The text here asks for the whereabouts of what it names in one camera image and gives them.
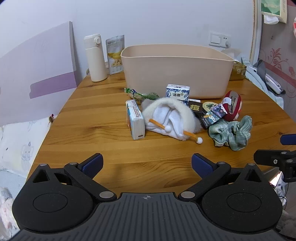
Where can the banana chip snack pouch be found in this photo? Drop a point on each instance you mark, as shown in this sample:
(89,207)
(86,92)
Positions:
(115,55)

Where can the green hanging tissue box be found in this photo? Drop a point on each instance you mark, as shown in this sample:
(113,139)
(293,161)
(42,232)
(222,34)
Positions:
(274,9)

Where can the gold tissue pack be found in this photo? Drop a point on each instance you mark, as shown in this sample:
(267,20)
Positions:
(238,70)

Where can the green checked cloth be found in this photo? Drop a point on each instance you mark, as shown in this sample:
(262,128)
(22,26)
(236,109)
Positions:
(218,134)

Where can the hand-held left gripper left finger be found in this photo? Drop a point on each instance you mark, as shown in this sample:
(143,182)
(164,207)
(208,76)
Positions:
(93,163)

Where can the floral printed bedding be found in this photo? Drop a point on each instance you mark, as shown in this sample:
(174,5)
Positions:
(5,204)

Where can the white handheld device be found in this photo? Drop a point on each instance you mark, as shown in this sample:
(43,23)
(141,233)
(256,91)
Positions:
(274,83)

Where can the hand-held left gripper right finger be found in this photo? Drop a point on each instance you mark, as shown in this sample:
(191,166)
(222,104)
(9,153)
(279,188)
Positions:
(201,163)

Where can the white fluffy hat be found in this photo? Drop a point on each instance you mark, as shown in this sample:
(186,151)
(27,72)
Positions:
(168,115)

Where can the beige plastic storage bin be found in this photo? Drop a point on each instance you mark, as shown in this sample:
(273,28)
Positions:
(175,69)

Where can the white blue tissue packet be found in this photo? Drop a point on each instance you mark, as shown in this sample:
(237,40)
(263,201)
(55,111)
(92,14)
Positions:
(177,92)

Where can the green candy wrapper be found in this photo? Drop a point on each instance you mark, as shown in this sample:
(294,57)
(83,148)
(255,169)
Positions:
(138,94)

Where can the black box with gold character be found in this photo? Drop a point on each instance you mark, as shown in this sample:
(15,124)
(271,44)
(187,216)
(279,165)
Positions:
(193,107)

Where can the grey fabric item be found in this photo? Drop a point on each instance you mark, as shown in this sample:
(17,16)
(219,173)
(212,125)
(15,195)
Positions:
(262,69)

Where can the purple patterned small box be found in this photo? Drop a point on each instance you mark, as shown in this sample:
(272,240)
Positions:
(219,111)

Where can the white wall socket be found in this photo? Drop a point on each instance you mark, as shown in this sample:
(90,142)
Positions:
(218,39)

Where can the cream thermos bottle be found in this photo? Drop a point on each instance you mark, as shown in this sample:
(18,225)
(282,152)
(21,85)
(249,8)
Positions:
(96,60)

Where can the light blue cloth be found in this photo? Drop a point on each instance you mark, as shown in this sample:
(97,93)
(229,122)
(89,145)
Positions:
(256,78)

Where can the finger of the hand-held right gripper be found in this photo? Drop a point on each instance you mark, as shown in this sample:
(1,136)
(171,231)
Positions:
(266,157)
(289,139)

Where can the elephant print pillow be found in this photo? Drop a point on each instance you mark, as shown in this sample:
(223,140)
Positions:
(18,148)

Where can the white curved frame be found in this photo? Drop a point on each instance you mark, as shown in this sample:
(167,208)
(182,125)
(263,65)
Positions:
(256,27)

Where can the lilac board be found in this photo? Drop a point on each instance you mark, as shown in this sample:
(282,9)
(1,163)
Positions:
(34,60)

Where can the green checked scrunchie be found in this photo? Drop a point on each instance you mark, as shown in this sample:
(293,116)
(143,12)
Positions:
(242,134)

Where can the white small cardboard box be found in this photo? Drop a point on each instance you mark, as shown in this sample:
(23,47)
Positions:
(135,120)

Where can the dark box with bear print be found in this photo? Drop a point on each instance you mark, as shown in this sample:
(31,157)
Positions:
(209,120)

